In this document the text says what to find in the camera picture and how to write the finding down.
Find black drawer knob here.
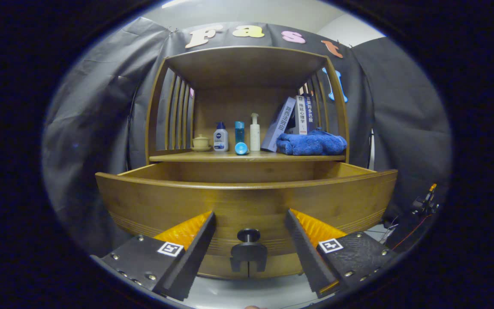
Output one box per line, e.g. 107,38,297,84
237,228,261,243

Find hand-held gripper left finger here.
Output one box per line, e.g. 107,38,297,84
90,211,216,302

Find white pump bottle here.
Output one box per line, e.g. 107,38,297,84
250,113,261,151

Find blue folded towel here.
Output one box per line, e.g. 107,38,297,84
276,128,347,156

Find wooden cabinet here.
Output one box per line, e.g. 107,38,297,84
145,46,350,280

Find light stand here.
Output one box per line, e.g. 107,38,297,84
368,129,376,170

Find wooden cabinet door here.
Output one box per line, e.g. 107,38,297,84
196,243,249,279
248,243,305,277

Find beige lidded teacup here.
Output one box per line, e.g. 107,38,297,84
190,134,212,152

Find wooden countertop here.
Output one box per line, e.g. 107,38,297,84
149,149,346,163

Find pale lavender book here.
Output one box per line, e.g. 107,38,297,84
261,97,297,152

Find white blue-capped lotion bottle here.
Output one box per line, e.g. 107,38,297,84
213,121,229,152

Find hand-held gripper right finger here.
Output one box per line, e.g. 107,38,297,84
284,209,398,299

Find floor cables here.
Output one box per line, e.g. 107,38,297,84
376,215,428,251

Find blue spine book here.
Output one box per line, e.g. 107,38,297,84
306,94,316,133

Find white spine book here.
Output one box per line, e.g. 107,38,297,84
295,95,308,135

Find black orange clamp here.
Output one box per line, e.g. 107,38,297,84
411,183,440,217

